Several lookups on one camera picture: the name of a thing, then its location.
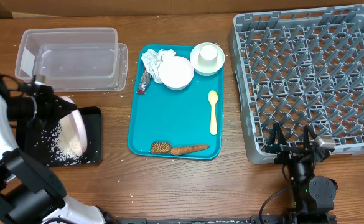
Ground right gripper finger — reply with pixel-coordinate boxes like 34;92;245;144
268;123;288;149
303;125;317;149

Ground grey dishwasher rack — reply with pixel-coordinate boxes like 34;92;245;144
228;4;364;164

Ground orange carrot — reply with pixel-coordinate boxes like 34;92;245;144
170;145;209;156

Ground pale green bowl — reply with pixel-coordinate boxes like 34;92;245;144
190;42;225;76

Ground white cup upside down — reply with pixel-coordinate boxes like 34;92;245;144
198;44;218;67

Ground brown walnut cookie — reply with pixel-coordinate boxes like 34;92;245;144
150;142;172;154

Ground teal plastic tray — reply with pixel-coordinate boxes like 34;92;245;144
127;44;225;161

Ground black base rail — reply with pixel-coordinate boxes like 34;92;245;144
117;215;289;224

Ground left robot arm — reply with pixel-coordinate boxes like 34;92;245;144
0;73;119;224

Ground yellow plastic spoon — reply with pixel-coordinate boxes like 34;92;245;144
208;90;218;135

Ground pile of rice grains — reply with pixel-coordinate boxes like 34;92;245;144
29;123;102;167

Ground black plastic tray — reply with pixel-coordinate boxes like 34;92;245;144
15;106;103;167

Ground white napkin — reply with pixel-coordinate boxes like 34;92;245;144
141;49;176;84

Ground large white plate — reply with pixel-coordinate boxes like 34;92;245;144
58;109;88;157

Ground red silver snack wrapper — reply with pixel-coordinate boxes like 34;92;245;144
136;70;151;94

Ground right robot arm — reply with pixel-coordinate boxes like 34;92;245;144
259;123;338;224

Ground pink bowl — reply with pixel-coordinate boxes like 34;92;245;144
158;56;195;90

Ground clear plastic bin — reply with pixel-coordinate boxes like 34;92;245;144
15;27;128;91

